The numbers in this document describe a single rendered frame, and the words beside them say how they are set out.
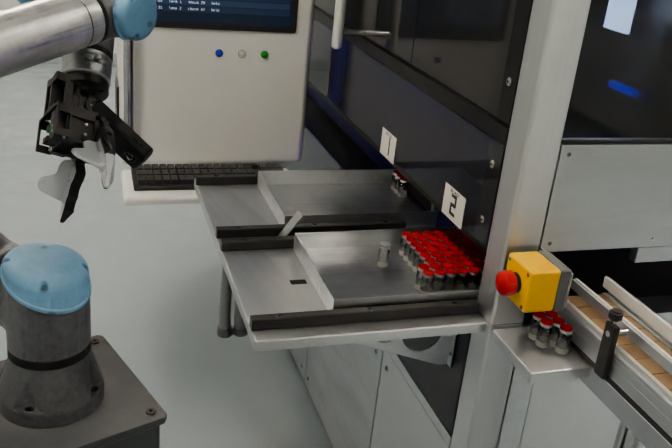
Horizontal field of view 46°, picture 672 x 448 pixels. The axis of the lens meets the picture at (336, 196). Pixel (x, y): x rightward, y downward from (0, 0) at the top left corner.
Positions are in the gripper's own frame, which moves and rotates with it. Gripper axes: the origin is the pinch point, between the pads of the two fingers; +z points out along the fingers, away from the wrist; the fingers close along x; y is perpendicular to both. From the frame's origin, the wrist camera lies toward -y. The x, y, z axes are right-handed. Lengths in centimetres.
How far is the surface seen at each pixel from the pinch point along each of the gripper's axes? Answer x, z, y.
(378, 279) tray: 2, 2, -55
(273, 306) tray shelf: -2.2, 8.8, -34.4
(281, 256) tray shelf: -11.9, -4.7, -43.6
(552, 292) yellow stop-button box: 35, 12, -61
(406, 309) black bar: 12, 10, -51
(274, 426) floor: -98, 12, -105
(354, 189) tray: -23, -30, -74
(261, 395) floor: -109, 1, -108
